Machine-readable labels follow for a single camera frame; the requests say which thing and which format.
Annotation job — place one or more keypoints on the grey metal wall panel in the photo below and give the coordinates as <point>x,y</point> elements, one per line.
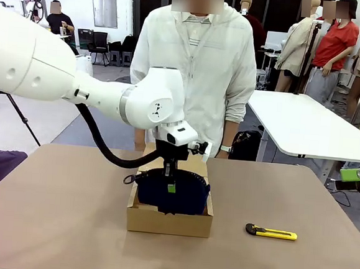
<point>104,9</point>

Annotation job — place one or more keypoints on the white storage cube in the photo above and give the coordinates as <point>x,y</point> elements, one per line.
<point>261,79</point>

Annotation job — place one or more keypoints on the person's left forearm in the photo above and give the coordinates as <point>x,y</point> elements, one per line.
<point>230,133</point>

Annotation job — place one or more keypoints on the open brown cardboard box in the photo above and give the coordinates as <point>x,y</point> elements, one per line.
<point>168,224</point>

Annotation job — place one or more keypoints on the person's right hand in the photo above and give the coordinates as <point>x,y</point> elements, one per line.
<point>139,147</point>

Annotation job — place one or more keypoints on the person in white jacket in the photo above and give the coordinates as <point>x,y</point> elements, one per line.
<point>216,69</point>

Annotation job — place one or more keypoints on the mannequin in dark red top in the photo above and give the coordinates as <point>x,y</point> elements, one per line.
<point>253,31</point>

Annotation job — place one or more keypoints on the person's left hand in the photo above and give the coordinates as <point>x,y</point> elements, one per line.
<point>223,155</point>

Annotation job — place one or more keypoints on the yellow black utility knife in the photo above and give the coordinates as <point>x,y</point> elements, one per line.
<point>272,232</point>

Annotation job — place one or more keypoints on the navy blue fabric bag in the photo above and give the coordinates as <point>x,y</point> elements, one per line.
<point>187,197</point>

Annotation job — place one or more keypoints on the black office chair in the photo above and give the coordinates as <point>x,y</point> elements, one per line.
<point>99,45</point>
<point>125,50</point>

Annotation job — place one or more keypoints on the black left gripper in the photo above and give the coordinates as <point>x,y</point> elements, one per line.
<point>172,151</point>

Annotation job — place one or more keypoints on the white table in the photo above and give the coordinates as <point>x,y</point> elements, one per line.
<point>305,125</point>

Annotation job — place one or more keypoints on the white air purifier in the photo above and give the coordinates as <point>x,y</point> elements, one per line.
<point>85,64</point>

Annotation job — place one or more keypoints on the figure in red t-shirt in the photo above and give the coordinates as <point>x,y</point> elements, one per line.
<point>333,50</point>

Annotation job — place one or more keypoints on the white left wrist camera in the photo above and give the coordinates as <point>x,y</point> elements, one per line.
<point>202,150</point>

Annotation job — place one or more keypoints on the white wrist watch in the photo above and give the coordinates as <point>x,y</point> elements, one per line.
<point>226,148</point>

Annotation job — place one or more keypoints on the person's right forearm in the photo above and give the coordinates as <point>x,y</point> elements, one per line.
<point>139,136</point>

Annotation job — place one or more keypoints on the person in black t-shirt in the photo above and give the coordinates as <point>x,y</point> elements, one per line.
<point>59,20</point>

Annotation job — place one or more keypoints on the mannequin in beige coat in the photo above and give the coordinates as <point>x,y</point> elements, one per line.
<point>294,47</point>

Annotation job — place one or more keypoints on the black tripod leg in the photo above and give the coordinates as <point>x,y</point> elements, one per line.
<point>23,120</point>

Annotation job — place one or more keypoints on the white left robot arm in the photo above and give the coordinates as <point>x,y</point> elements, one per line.
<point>48,68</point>

